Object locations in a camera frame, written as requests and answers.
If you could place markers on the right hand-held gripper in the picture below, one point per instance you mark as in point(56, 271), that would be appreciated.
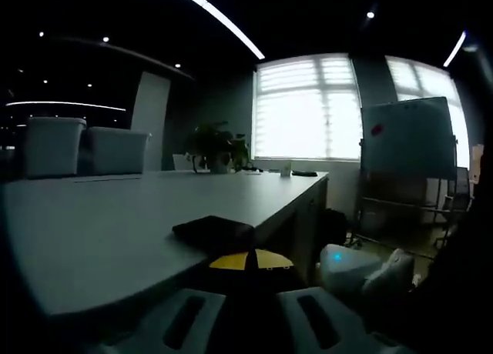
point(346, 265)

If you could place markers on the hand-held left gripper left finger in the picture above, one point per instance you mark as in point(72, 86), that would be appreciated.
point(165, 323)

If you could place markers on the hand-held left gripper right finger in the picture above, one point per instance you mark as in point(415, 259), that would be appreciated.
point(335, 331)

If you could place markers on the black case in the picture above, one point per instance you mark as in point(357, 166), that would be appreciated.
point(212, 231)

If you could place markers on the flat black desk item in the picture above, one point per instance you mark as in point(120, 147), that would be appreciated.
point(304, 173)

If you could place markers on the black backpack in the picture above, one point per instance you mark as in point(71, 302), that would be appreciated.
point(333, 227)

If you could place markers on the whiteboard on stand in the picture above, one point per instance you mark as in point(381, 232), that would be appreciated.
point(408, 138)

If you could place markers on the long white flat strip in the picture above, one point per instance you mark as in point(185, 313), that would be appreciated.
point(108, 179)

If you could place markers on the window with white blinds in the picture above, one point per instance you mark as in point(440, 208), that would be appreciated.
point(420, 81)
point(308, 111)

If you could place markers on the white plastic storage box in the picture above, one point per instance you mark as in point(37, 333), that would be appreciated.
point(115, 152)
point(54, 148)

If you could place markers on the potted green plant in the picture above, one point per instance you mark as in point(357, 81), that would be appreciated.
point(215, 142)

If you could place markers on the white square column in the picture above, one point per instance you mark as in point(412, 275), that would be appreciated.
point(152, 100)

